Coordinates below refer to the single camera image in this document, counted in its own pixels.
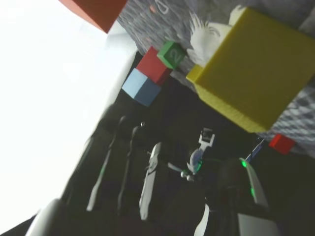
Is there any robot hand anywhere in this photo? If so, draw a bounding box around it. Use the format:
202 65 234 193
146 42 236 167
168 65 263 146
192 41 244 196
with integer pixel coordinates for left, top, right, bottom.
24 115 282 236

